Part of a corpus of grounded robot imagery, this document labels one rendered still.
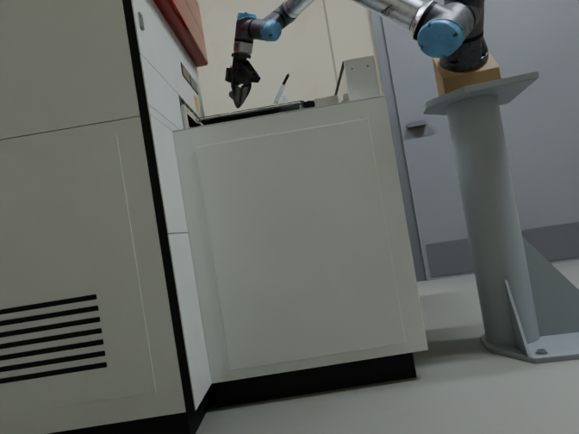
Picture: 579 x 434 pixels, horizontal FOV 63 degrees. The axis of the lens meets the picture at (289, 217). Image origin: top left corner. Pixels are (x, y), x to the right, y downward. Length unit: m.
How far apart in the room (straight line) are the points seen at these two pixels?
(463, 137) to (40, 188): 1.23
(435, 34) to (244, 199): 0.72
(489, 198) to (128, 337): 1.12
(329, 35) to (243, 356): 2.61
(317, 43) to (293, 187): 2.28
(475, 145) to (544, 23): 2.11
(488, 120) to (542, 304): 0.61
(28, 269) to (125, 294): 0.25
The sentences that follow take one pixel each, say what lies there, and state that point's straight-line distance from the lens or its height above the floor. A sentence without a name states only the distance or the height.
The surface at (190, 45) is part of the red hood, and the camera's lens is 1.91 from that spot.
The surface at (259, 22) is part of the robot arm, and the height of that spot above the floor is 1.27.
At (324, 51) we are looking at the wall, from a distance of 3.52.
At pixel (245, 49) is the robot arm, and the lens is 1.97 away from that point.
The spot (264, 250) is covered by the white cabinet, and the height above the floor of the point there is 0.43.
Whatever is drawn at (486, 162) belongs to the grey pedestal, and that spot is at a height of 0.59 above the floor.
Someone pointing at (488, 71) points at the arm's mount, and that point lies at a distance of 1.68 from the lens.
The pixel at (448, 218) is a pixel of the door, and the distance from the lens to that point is 3.29.
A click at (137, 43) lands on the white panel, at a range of 1.31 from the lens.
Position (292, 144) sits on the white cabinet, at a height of 0.72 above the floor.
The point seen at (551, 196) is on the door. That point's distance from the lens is 3.44.
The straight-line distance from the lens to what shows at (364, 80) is 1.50.
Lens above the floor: 0.48
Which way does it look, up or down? 2 degrees up
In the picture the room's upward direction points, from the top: 9 degrees counter-clockwise
